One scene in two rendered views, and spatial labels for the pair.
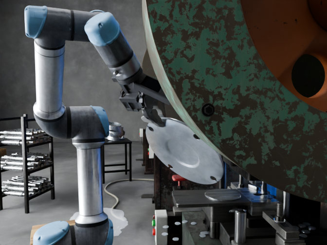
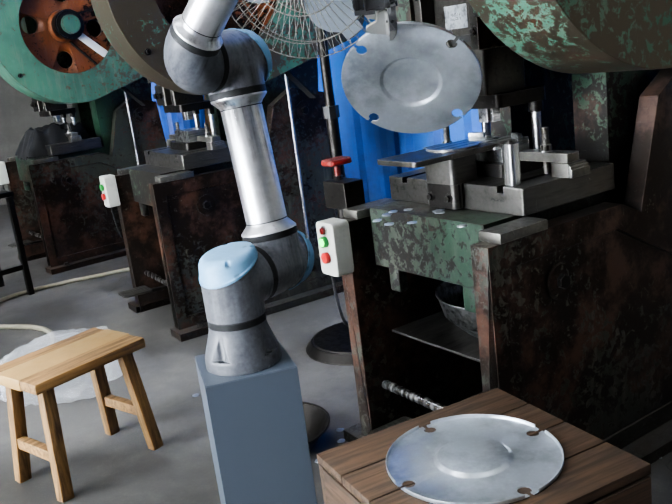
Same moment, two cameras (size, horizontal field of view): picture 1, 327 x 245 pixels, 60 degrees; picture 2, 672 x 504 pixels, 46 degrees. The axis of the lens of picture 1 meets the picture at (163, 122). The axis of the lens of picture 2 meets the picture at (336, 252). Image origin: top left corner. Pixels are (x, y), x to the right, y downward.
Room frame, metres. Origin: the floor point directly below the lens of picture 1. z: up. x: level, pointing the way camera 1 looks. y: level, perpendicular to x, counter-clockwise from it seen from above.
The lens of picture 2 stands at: (-0.48, 0.89, 1.03)
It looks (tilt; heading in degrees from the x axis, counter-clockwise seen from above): 14 degrees down; 332
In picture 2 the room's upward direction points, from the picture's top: 7 degrees counter-clockwise
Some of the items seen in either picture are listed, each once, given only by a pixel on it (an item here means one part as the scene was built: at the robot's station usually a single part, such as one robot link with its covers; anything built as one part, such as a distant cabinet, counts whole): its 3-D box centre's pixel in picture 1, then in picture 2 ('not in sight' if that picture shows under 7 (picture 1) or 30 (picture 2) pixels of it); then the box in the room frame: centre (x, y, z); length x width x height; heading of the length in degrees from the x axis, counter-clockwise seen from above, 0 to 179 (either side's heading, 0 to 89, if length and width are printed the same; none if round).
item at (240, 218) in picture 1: (240, 224); (511, 162); (0.80, -0.22, 0.75); 0.03 x 0.03 x 0.10; 5
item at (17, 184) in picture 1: (25, 160); not in sight; (2.94, 1.45, 0.47); 0.46 x 0.43 x 0.95; 75
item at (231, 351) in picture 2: not in sight; (240, 337); (0.94, 0.38, 0.50); 0.15 x 0.15 x 0.10
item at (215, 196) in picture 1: (208, 213); (439, 178); (0.97, -0.16, 0.72); 0.25 x 0.14 x 0.14; 95
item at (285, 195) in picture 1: (286, 194); (536, 124); (0.91, -0.40, 0.81); 0.02 x 0.02 x 0.14
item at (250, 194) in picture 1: (256, 200); (491, 148); (0.98, -0.33, 0.76); 0.15 x 0.09 x 0.05; 5
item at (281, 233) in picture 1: (281, 220); (549, 150); (0.81, -0.35, 0.76); 0.17 x 0.06 x 0.10; 5
